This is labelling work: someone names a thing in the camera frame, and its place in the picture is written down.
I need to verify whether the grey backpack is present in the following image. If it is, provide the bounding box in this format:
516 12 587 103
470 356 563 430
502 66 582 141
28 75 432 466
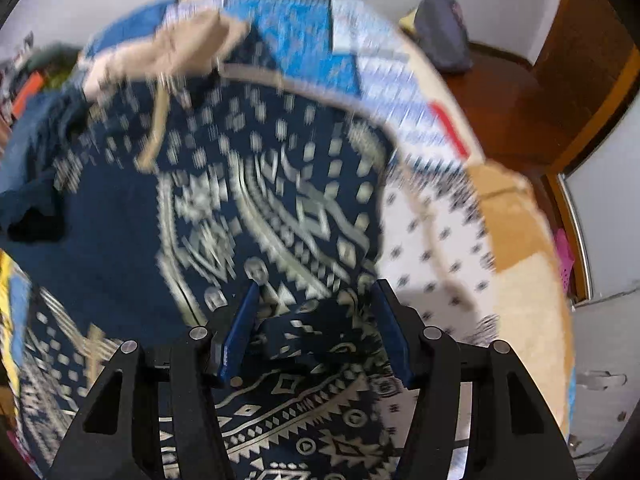
413 0 473 73

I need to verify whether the beige fleece blanket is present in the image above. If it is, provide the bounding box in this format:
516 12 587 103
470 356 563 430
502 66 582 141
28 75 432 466
401 36 575 434

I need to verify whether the blue patchwork bedspread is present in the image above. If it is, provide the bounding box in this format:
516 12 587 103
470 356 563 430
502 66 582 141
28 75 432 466
79 0 499 346

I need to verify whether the brown wooden door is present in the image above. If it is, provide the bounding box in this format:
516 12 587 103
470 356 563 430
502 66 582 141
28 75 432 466
533 0 639 174

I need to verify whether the navy patterned garment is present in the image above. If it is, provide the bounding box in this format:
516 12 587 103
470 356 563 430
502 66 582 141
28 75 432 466
0 8 426 480

